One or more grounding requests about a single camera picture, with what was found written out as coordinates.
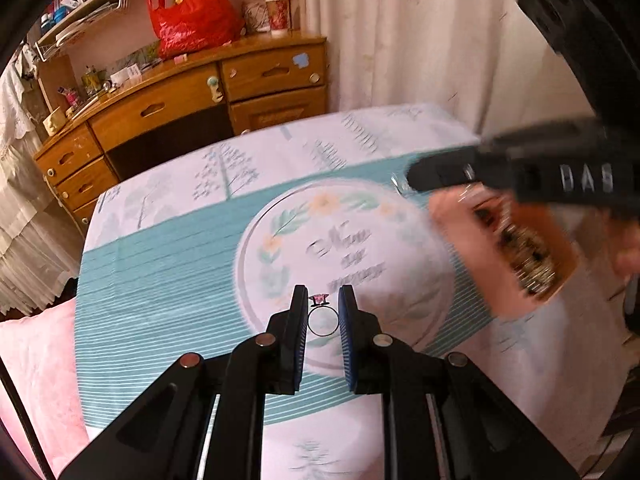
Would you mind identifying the white pearl necklace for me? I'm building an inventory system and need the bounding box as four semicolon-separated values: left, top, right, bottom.
499;199;559;296

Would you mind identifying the silver ring pink stone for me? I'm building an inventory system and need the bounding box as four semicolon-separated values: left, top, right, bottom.
307;294;340;338

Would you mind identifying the pink jewelry box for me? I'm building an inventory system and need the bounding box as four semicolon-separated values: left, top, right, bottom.
428;184;578;320

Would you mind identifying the person's hand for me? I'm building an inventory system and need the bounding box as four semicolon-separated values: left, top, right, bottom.
603;210;640;280

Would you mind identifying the pink bed blanket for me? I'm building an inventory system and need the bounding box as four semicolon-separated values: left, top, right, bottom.
0;299;89;474

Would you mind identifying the tree-print teal tablecloth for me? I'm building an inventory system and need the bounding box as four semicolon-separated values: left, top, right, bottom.
75;104;629;467

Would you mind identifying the white lace fabric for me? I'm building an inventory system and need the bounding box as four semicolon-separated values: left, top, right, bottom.
1;61;84;315

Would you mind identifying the red white paper cup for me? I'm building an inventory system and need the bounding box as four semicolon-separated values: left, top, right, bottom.
265;0;291;37

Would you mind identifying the red plastic bag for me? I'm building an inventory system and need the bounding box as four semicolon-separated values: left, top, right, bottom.
146;0;244;60

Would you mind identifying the wooden desk with drawers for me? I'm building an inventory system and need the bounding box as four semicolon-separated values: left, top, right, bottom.
35;32;329;232

